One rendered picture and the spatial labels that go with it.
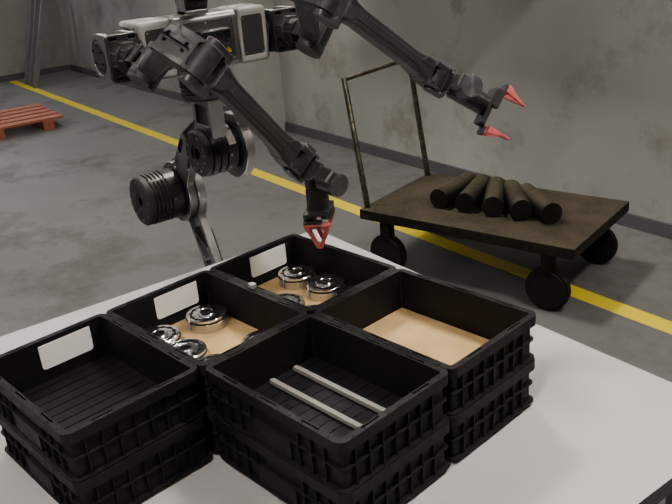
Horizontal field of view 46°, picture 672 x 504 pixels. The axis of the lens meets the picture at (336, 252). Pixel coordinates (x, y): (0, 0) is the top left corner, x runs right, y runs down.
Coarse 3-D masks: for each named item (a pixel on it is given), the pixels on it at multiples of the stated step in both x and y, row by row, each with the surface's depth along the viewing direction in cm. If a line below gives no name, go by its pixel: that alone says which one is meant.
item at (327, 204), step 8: (312, 192) 196; (320, 192) 196; (312, 200) 197; (320, 200) 196; (328, 200) 198; (312, 208) 198; (320, 208) 197; (328, 208) 199; (304, 216) 196; (312, 216) 196; (320, 216) 196; (328, 216) 196
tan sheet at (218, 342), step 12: (180, 324) 199; (228, 324) 197; (240, 324) 197; (192, 336) 193; (204, 336) 192; (216, 336) 192; (228, 336) 191; (240, 336) 191; (216, 348) 186; (228, 348) 186
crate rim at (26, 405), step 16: (112, 320) 182; (48, 336) 177; (144, 336) 173; (16, 352) 172; (160, 352) 167; (192, 368) 159; (0, 384) 159; (160, 384) 155; (176, 384) 156; (16, 400) 154; (128, 400) 150; (144, 400) 151; (32, 416) 150; (48, 416) 147; (96, 416) 146; (112, 416) 147; (48, 432) 146; (64, 432) 142; (80, 432) 143; (96, 432) 145
